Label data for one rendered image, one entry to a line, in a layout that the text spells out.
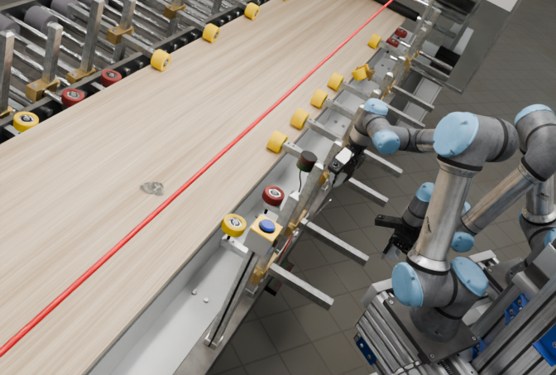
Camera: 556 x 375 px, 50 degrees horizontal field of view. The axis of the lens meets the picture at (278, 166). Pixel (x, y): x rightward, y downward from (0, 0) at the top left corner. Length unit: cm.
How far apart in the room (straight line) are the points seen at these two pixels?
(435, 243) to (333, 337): 156
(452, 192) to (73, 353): 102
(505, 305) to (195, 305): 100
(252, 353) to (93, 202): 124
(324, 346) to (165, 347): 122
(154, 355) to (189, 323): 18
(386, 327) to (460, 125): 72
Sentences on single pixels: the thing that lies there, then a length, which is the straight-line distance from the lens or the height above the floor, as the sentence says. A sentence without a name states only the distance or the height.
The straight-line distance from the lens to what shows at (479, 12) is 433.
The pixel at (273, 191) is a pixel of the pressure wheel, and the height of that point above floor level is 91.
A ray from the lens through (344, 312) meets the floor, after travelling 322.
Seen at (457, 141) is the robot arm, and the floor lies 160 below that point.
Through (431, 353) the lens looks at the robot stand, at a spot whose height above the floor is 104.
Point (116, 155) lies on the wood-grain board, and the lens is 213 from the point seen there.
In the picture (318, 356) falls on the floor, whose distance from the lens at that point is 298.
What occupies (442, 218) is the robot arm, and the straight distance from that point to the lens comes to 159.
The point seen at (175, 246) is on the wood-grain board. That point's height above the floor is 90.
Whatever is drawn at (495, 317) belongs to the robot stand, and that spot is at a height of 109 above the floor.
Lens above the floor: 224
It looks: 35 degrees down
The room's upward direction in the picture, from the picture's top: 24 degrees clockwise
